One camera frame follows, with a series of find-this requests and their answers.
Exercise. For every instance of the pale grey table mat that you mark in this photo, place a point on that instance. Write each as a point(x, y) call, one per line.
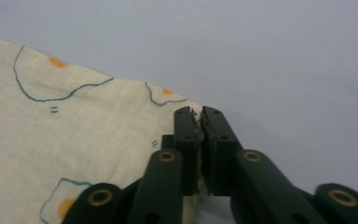
point(261, 62)

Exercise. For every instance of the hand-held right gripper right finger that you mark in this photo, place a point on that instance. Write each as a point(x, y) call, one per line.
point(219, 146)

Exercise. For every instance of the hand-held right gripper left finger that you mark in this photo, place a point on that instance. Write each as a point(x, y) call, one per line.
point(188, 137)

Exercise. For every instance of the cream cloth with blue outlines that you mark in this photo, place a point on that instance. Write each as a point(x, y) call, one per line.
point(90, 130)

